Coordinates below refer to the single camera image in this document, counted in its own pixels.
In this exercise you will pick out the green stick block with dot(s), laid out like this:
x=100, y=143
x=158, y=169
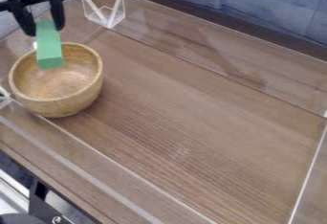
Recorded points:
x=50, y=53

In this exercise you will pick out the wooden bowl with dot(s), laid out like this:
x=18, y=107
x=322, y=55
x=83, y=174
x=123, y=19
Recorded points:
x=59, y=92

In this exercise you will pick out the clear acrylic corner bracket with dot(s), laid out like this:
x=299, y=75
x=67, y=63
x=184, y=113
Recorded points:
x=104, y=16

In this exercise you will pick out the clear acrylic front wall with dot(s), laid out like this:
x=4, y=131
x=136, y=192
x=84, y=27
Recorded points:
x=114, y=194

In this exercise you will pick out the clear acrylic wall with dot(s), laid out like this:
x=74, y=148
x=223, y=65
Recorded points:
x=310, y=209
x=283, y=73
x=114, y=194

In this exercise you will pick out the black table leg bracket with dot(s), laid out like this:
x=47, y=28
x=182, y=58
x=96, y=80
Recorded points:
x=50, y=207

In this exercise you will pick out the clear acrylic back wall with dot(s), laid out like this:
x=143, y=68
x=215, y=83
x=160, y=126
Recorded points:
x=283, y=73

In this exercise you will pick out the clear acrylic right wall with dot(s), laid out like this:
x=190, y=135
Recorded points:
x=310, y=209

